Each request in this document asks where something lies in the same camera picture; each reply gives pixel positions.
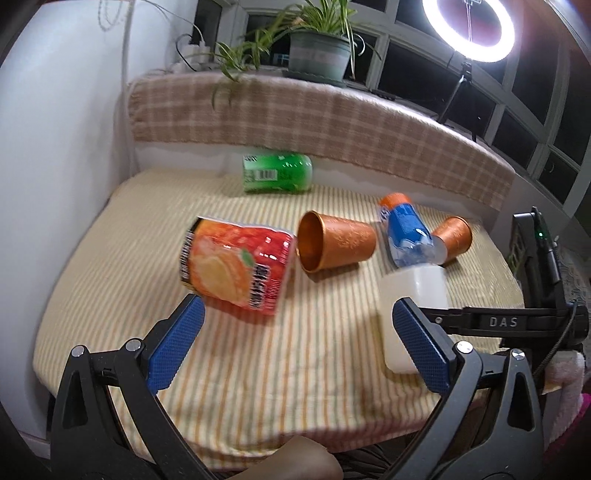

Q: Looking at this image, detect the white ceramic cup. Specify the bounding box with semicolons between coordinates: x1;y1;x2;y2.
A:
378;264;449;375

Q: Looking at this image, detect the small copper metal cup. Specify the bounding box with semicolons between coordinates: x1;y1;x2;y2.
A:
432;216;473;265

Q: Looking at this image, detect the large copper metal cup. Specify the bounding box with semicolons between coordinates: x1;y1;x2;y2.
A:
297;211;378;273

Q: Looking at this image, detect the person's hand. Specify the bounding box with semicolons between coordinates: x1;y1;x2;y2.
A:
232;436;344;480

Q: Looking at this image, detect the blue label water bottle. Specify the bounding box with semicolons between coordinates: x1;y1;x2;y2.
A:
379;193;447;268

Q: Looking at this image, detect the black light tripod stand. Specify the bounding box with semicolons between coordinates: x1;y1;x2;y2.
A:
436;60;478;142

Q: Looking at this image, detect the green plastic bottle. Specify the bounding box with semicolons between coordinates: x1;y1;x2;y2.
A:
242;153;312;193

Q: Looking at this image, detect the dark green pot saucer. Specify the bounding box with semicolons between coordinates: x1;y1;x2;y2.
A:
283;70;346;88

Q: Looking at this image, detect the beige plaid blanket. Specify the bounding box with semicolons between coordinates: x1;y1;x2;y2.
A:
127;73;515;210

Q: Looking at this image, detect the grey green flower pot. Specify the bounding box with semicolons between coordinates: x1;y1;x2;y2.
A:
287;30;351;80

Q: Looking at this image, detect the spider plant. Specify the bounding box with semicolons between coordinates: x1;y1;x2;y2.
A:
208;1;370;83

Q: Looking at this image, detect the white ring light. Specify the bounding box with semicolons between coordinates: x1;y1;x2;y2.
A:
422;0;516;63

